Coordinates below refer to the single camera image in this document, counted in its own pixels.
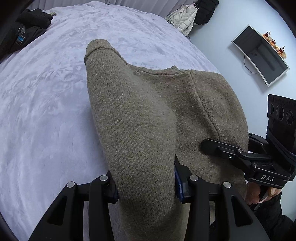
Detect brown knit sweater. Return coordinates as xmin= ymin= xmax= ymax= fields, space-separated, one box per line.
xmin=84 ymin=39 xmax=248 ymax=240

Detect person's right hand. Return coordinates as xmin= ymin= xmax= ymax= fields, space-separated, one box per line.
xmin=245 ymin=181 xmax=283 ymax=205

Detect person's black clothed body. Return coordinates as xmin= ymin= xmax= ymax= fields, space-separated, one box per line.
xmin=254 ymin=193 xmax=295 ymax=241

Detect lavender plush bed blanket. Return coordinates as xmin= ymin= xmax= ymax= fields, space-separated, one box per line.
xmin=1 ymin=1 xmax=217 ymax=240

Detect orange artificial flowers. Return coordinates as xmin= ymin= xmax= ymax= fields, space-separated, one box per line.
xmin=262 ymin=31 xmax=287 ymax=60

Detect white puffer jacket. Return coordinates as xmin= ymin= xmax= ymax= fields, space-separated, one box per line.
xmin=165 ymin=3 xmax=199 ymax=37

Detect grey pleated curtain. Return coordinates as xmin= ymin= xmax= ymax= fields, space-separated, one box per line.
xmin=28 ymin=0 xmax=200 ymax=19

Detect black hanging coat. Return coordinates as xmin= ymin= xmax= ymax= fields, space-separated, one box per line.
xmin=194 ymin=0 xmax=219 ymax=25

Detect black jacket pile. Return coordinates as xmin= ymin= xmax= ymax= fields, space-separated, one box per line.
xmin=1 ymin=8 xmax=56 ymax=59

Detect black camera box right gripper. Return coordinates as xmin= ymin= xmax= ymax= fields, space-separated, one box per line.
xmin=266 ymin=94 xmax=295 ymax=162

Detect wall mounted television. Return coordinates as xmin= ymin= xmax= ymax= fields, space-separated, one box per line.
xmin=231 ymin=25 xmax=290 ymax=86

